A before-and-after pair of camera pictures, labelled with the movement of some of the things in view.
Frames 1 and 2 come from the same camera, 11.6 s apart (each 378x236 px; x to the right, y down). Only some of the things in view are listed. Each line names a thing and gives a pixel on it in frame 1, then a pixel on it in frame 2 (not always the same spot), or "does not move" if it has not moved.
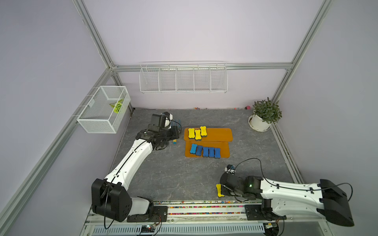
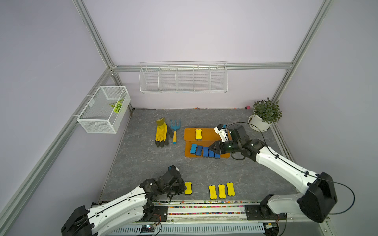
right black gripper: x=222 y=189 → x=218 y=147
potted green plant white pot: x=266 y=113 does not move
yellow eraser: x=204 y=133 → x=212 y=191
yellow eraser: x=198 y=135 → x=188 y=185
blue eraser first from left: x=193 y=148 does not move
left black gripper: x=175 y=133 → x=181 y=187
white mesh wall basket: x=104 y=112 does not move
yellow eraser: x=219 y=190 does not move
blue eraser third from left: x=205 y=152 does not move
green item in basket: x=117 y=105 does not move
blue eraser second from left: x=199 y=150 does not move
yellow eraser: x=191 y=132 → x=198 y=134
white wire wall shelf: x=184 y=77 does not move
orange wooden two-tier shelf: x=216 y=137 does not move
